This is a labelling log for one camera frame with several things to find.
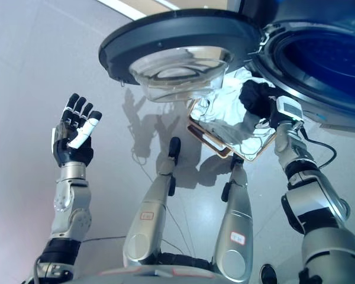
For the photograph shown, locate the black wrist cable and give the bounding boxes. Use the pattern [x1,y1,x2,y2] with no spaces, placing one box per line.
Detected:
[297,123,338,170]

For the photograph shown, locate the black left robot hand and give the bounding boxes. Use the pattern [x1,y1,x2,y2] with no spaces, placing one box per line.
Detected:
[51,93,103,169]

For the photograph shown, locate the grey front-load washing machine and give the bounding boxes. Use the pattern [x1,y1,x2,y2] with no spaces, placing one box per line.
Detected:
[233,0,355,134]

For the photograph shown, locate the round glass washing machine door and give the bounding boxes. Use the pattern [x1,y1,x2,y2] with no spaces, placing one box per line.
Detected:
[98,8,263,104]

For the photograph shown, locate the white clothes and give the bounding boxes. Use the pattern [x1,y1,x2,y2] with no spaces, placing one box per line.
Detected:
[191,68,273,157]

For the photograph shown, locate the silver right robot leg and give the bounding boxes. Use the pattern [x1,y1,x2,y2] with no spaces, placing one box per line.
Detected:
[214,156,254,282]

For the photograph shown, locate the brown-rimmed laundry basket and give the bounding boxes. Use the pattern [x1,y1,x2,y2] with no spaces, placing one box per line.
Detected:
[186,99,278,162]

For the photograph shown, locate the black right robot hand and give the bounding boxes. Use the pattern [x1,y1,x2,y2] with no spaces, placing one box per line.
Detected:
[238,79,304,130]

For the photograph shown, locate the grey robot torso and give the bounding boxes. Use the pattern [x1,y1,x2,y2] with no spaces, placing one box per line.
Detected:
[72,251,225,284]

